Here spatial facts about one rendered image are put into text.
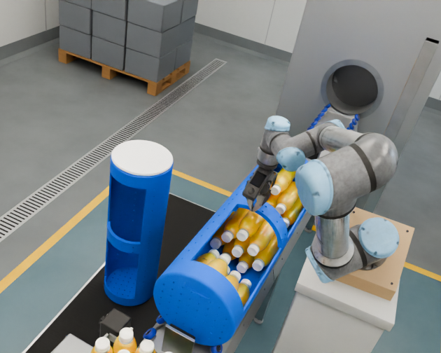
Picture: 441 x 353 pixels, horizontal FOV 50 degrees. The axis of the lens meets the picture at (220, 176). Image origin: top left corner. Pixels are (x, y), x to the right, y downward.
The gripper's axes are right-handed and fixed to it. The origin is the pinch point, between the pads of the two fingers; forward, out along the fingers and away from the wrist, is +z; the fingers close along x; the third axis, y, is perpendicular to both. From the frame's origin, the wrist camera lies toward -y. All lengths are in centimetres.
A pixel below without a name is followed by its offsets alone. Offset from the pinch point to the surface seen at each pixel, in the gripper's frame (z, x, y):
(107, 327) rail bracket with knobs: 24, 21, -52
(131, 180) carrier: 24, 58, 13
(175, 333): 18.9, 1.3, -45.7
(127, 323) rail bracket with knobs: 24, 17, -48
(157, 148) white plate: 19, 61, 37
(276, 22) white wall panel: 73, 151, 466
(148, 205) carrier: 37, 52, 18
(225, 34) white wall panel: 109, 214, 461
